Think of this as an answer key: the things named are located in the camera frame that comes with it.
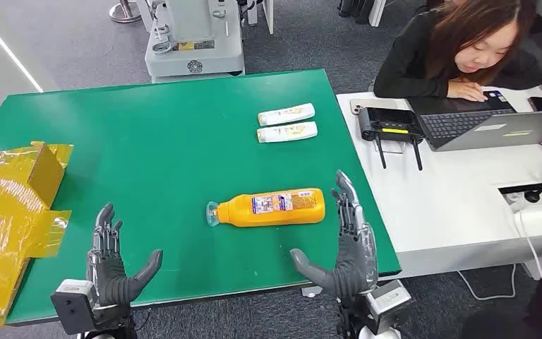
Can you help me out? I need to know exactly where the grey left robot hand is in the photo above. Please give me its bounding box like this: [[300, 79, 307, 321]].
[[86, 202, 164, 309]]

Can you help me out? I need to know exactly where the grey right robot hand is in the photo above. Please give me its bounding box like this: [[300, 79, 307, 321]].
[[290, 170, 380, 301]]

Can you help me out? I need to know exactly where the orange bottle with clear cap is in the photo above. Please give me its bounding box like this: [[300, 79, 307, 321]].
[[205, 188, 327, 228]]

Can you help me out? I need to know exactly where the white tube bottle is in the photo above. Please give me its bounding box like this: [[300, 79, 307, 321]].
[[257, 102, 316, 127], [256, 121, 319, 144]]

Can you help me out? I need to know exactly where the yellow taped cardboard box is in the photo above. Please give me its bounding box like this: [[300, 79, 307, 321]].
[[0, 141, 74, 331]]

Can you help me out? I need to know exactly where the black remote controller with antennas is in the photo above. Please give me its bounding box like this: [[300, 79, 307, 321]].
[[356, 106, 426, 172]]

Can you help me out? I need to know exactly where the beige smartphone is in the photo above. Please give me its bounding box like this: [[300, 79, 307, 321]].
[[349, 97, 399, 116]]

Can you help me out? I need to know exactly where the grey laptop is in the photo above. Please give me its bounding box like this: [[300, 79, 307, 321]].
[[406, 90, 542, 153]]

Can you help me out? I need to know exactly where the person's hand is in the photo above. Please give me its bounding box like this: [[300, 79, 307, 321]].
[[446, 78, 489, 103]]

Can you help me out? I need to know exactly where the white machine base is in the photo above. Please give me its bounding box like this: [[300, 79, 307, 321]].
[[136, 0, 247, 84]]

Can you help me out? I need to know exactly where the white furniture panel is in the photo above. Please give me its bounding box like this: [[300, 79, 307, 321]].
[[368, 0, 387, 28]]

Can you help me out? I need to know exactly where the metal stanchion base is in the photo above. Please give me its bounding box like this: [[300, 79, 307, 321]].
[[108, 0, 143, 24]]

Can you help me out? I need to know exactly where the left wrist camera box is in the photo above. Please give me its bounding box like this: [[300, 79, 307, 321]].
[[50, 279, 100, 336]]

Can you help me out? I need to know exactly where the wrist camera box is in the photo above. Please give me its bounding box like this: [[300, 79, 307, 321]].
[[50, 279, 100, 336], [366, 280, 413, 325]]

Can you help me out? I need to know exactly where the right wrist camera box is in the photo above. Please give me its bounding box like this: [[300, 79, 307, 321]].
[[366, 280, 413, 325]]

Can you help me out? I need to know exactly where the white cable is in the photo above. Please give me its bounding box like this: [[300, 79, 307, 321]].
[[457, 206, 542, 313]]

